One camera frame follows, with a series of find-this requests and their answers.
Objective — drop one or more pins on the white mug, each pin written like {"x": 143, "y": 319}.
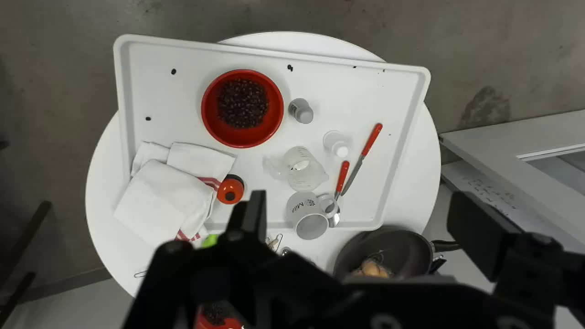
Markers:
{"x": 309, "y": 222}

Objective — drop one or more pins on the red small bowl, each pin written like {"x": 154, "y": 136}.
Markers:
{"x": 231, "y": 191}

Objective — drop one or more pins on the coffee beans pile in bowl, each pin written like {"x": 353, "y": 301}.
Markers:
{"x": 242, "y": 103}

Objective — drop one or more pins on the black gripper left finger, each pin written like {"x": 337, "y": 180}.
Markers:
{"x": 251, "y": 217}

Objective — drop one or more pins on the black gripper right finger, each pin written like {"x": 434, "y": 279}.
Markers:
{"x": 487, "y": 239}

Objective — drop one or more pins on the white cloth with red stripes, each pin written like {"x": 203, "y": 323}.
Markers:
{"x": 161, "y": 195}

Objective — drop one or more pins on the clear measuring cup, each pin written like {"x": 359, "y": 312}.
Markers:
{"x": 298, "y": 169}

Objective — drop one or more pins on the green squeeze bottle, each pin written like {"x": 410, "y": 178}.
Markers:
{"x": 209, "y": 240}

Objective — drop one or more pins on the printed paper sheet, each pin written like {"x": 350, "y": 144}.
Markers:
{"x": 487, "y": 193}

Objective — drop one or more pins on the small metal utensil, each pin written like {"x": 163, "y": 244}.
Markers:
{"x": 276, "y": 244}

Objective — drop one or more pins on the black frying pan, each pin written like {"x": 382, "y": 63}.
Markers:
{"x": 395, "y": 248}

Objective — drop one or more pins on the grey cylinder cup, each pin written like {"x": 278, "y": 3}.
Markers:
{"x": 300, "y": 111}

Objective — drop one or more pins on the white plastic tray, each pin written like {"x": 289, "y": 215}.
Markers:
{"x": 165, "y": 98}

